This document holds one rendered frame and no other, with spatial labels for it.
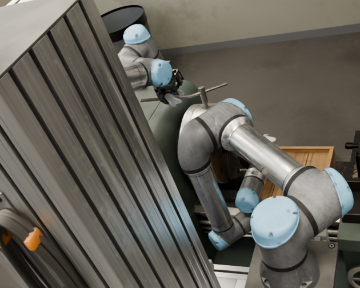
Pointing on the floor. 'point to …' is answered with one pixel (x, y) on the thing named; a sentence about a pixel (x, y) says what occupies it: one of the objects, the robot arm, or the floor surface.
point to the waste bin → (123, 23)
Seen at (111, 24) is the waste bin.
